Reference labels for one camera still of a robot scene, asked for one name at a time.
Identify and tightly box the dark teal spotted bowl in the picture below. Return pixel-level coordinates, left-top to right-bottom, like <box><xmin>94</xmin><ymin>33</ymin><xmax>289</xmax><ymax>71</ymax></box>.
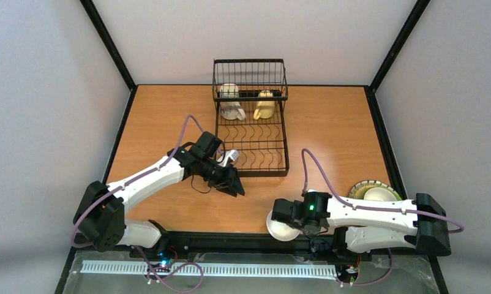
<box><xmin>363</xmin><ymin>187</ymin><xmax>400</xmax><ymax>202</ymax></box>

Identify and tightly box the white bowl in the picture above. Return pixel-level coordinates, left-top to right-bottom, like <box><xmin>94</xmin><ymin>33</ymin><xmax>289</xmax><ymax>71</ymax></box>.
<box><xmin>266</xmin><ymin>211</ymin><xmax>301</xmax><ymax>242</ymax></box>

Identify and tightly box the white floral mug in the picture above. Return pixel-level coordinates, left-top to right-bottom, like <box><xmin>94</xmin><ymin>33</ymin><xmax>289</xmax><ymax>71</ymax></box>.
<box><xmin>219</xmin><ymin>83</ymin><xmax>246</xmax><ymax>121</ymax></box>

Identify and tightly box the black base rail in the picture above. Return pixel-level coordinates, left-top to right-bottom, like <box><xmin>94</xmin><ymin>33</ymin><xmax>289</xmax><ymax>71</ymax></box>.
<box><xmin>73</xmin><ymin>229</ymin><xmax>435</xmax><ymax>260</ymax></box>

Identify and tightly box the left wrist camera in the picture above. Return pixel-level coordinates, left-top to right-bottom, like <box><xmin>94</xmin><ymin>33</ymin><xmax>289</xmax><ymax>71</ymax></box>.
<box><xmin>217</xmin><ymin>149</ymin><xmax>239</xmax><ymax>167</ymax></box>

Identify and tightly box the black wire dish rack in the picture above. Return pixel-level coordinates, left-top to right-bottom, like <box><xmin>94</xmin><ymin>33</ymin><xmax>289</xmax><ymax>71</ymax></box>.
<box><xmin>212</xmin><ymin>58</ymin><xmax>290</xmax><ymax>177</ymax></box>

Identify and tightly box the black enclosure frame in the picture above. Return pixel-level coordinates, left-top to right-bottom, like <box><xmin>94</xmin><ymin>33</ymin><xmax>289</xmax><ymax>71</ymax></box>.
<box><xmin>80</xmin><ymin>1</ymin><xmax>449</xmax><ymax>293</ymax></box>

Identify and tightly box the yellow mug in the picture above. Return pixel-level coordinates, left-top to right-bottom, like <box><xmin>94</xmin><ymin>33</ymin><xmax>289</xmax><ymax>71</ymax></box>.
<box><xmin>253</xmin><ymin>90</ymin><xmax>276</xmax><ymax>120</ymax></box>

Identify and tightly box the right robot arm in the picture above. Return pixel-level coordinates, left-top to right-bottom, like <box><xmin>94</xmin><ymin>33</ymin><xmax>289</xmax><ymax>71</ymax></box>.
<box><xmin>266</xmin><ymin>190</ymin><xmax>451</xmax><ymax>257</ymax></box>

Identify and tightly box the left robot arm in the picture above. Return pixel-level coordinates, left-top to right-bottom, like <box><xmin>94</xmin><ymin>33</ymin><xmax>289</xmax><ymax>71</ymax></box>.
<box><xmin>72</xmin><ymin>131</ymin><xmax>245</xmax><ymax>252</ymax></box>

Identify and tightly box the white black striped plate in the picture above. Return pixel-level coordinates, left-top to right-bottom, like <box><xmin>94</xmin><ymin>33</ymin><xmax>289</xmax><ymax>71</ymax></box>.
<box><xmin>348</xmin><ymin>180</ymin><xmax>402</xmax><ymax>201</ymax></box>

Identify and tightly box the white slotted cable duct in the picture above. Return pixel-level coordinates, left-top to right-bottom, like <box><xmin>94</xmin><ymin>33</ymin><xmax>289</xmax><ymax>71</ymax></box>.
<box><xmin>80</xmin><ymin>260</ymin><xmax>337</xmax><ymax>280</ymax></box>

